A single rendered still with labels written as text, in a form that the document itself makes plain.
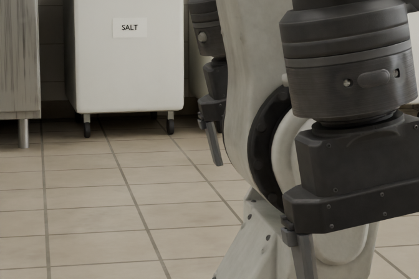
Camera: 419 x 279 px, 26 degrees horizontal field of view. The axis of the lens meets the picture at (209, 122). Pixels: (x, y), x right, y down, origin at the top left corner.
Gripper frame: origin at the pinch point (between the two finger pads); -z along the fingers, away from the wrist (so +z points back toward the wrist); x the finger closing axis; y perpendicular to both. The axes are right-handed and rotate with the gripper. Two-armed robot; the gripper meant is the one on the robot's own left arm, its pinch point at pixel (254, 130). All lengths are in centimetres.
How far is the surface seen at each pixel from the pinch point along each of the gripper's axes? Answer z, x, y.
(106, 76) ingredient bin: -39, -4, 308
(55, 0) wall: -4, -16, 376
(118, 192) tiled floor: -63, -14, 202
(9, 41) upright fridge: -10, -40, 284
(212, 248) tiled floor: -65, 5, 131
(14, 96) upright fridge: -33, -45, 283
